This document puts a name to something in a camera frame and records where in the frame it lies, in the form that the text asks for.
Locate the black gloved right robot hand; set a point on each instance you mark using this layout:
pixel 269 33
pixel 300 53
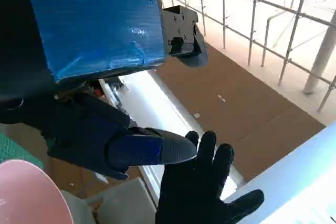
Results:
pixel 191 195

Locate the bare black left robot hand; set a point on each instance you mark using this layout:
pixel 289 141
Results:
pixel 92 24

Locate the pink bowl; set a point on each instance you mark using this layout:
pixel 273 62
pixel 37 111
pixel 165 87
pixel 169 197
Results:
pixel 26 197

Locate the long white panel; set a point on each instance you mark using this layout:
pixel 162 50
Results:
pixel 147 103

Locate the white desk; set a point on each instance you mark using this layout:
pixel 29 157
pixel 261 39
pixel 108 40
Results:
pixel 288 182

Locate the green cutting mat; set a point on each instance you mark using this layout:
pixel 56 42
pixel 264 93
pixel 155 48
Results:
pixel 13 150

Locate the white metal railing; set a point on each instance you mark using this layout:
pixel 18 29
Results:
pixel 253 24

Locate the white round pillar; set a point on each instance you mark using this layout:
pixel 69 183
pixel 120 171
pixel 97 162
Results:
pixel 320 56

